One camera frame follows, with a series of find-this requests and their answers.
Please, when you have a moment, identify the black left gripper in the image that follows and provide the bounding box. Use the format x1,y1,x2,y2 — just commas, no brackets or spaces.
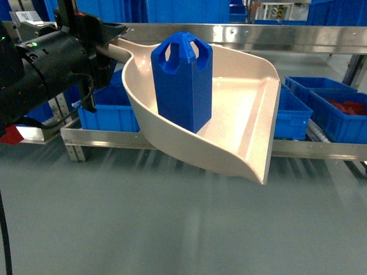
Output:
14,13,128,112

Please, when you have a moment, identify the blue plastic block part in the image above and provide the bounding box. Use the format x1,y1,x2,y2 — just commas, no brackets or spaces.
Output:
151,32,213,133

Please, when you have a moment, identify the beige plastic dustpan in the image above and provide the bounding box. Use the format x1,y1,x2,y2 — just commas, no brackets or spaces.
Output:
98,38,280,184

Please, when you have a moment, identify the steel shelf rack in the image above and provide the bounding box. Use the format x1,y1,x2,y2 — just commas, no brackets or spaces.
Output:
1,23,366,156

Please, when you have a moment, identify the blue storage bin left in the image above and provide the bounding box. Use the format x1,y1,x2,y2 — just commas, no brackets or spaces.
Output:
77,69,140,132

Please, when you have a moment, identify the blue storage bin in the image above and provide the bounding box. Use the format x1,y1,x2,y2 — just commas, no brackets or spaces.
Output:
284,76,357,105
274,85,313,140
77,69,140,132

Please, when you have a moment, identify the blue storage bin middle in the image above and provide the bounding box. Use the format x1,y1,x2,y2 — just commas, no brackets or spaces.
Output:
274,85,313,140

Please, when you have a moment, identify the blue storage bin right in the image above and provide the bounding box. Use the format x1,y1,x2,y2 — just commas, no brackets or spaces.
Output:
284,76,357,105

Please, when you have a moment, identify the blue bin with red parts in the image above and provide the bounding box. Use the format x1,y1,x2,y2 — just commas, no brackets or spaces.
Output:
309,91,366,144

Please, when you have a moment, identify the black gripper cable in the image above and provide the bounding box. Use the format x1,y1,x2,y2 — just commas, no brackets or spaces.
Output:
17,73,95,129

